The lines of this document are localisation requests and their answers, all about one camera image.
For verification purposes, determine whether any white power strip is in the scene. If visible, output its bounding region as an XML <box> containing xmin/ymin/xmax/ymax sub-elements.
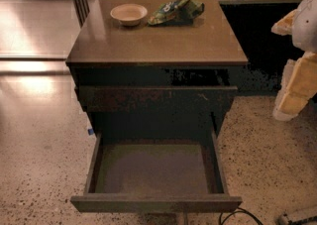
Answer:
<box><xmin>276</xmin><ymin>206</ymin><xmax>317</xmax><ymax>225</ymax></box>

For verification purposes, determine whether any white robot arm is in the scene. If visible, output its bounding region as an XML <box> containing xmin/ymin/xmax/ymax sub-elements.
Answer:
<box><xmin>271</xmin><ymin>0</ymin><xmax>317</xmax><ymax>121</ymax></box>

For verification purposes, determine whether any brown wooden drawer cabinet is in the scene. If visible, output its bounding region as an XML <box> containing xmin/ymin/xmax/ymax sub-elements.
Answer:
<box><xmin>66</xmin><ymin>0</ymin><xmax>248</xmax><ymax>140</ymax></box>

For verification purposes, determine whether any green chip bag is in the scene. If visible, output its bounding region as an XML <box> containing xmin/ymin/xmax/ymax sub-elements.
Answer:
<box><xmin>148</xmin><ymin>0</ymin><xmax>205</xmax><ymax>26</ymax></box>

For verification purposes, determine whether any drawer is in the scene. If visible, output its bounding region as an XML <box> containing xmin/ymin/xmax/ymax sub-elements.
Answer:
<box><xmin>70</xmin><ymin>133</ymin><xmax>242</xmax><ymax>213</ymax></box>
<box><xmin>76</xmin><ymin>85</ymin><xmax>237</xmax><ymax>113</ymax></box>

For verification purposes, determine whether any top drawer front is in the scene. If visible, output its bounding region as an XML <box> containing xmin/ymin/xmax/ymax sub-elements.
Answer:
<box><xmin>76</xmin><ymin>85</ymin><xmax>237</xmax><ymax>113</ymax></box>

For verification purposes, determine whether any blue tape piece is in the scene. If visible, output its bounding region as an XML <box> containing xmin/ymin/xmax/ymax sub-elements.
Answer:
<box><xmin>87</xmin><ymin>128</ymin><xmax>94</xmax><ymax>135</ymax></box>

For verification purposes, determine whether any white bowl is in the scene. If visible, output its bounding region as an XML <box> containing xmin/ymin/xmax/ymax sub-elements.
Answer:
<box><xmin>110</xmin><ymin>4</ymin><xmax>148</xmax><ymax>27</ymax></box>

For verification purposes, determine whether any black cable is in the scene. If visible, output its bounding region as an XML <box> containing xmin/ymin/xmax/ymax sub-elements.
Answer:
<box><xmin>219</xmin><ymin>206</ymin><xmax>264</xmax><ymax>225</ymax></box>

